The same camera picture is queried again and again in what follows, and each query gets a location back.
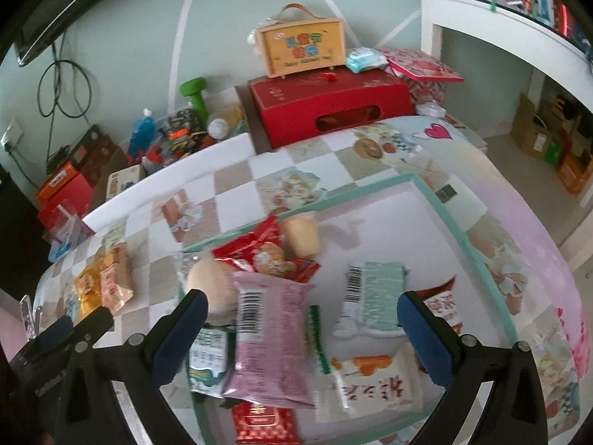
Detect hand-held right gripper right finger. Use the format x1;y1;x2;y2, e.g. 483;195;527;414
395;290;554;445

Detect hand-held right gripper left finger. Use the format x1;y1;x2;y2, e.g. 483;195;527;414
58;289;210;445

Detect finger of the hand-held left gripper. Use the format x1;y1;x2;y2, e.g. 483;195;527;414
73;307;115;347

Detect green biscuit packet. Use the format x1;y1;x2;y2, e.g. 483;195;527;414
186;323;238;398

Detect red-white flower print packet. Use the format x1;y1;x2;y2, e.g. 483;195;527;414
411;275;465;335

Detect mint-white packet with barcode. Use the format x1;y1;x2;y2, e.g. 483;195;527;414
332;261;409;340

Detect cream packet with orange print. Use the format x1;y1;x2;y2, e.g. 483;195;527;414
319;349;425;423

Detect clear packet with round bread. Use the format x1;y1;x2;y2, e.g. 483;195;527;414
180;254;238;326

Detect pink snack packet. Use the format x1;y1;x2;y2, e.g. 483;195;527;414
221;270;317;409

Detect green-white round biscuit packet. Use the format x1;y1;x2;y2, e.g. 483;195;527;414
307;305;333;377

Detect red gold-patterned snack packet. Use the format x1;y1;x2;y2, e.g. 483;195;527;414
231;400;303;445

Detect mint green tray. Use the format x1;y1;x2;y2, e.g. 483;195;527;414
177;173;518;445

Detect red packet with biscuit picture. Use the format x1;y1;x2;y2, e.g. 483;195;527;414
212;214;321;284

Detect clear packet with cream cake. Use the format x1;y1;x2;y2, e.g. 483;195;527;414
282;212;321;259

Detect yellow snack packet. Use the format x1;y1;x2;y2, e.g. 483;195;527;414
73;263;106;322

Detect peach orange snack packet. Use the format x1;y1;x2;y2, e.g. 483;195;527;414
99;242;136;314

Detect clear acrylic stand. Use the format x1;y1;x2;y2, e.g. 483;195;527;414
17;293;39;342

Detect blue flat packet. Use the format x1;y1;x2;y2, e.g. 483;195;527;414
47;240;78;261

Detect clear plastic box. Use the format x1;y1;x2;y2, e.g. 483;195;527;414
43;212;94;261

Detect orange and red boxes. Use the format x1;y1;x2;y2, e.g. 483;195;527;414
36;177;94;233

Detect small cream box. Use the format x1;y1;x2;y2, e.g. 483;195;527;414
106;164;148;201

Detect orange cardboard box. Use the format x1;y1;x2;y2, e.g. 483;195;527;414
36;161;80;203

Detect dark brown cardboard box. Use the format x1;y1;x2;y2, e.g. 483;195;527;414
69;124;120;182

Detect blue bottle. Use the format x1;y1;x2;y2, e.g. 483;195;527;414
126;108;157;159

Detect white bottle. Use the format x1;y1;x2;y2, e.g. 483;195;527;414
208;117;231;141

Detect stack of cardboard boxes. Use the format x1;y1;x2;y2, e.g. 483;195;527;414
511;92;593;196

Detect green dumbbell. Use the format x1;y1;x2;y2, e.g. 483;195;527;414
179;77;210;127

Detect red gift box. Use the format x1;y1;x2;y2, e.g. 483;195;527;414
247;66;416;150

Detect red patterned flat box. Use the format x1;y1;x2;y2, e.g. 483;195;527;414
386;47;465;85

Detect blue-white wipes packet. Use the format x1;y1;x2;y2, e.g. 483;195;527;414
344;47;388;73

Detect black monitor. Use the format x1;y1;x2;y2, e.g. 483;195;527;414
13;0;160;66

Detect orange handbag-shaped box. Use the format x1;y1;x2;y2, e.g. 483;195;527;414
251;4;347;78

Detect white shelf unit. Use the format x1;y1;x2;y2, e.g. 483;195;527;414
418;0;593;247

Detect wall socket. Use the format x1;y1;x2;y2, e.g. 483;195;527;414
0;119;25;150

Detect black cable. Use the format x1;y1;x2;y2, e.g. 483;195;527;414
36;39;94;120

